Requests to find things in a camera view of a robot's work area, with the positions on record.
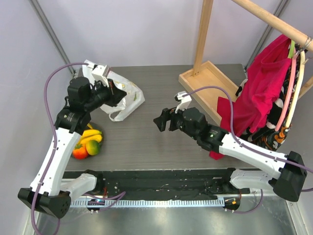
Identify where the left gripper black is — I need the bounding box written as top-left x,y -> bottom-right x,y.
84,77 -> 127,112

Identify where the white plastic bag lemon print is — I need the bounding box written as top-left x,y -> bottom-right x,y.
82,60 -> 145,122

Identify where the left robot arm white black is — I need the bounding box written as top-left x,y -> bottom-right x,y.
18,77 -> 127,219

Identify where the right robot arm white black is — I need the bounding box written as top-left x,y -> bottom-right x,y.
153,108 -> 308,202

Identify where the yellow banana bunch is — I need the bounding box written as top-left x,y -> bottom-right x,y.
78,128 -> 103,145

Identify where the green yellow mango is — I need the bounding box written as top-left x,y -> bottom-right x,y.
86,140 -> 100,156

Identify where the wooden clothes rack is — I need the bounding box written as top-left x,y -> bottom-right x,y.
179,0 -> 313,124

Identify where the red orange apple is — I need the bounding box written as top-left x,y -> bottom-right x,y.
72,144 -> 89,159

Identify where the magenta shirt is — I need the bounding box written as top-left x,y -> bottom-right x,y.
209,34 -> 293,161

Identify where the black patterned garment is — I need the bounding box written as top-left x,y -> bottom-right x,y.
240,55 -> 300,151

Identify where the pink hanger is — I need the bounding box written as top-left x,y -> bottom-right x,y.
275,49 -> 298,131

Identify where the green hanger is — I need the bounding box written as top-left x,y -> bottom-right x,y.
288,40 -> 295,59

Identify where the cream hanger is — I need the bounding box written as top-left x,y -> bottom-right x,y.
285,51 -> 306,128

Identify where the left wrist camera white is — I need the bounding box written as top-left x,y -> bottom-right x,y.
83,61 -> 110,87

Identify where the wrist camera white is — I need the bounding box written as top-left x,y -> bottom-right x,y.
175,91 -> 192,114
83,61 -> 110,87

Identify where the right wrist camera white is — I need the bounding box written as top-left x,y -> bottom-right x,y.
175,91 -> 192,114

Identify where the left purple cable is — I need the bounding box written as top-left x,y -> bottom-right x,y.
30,62 -> 89,235

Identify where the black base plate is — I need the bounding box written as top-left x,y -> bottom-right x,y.
62,167 -> 250,201

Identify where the white cable duct strip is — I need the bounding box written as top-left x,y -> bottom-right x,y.
71,197 -> 224,208

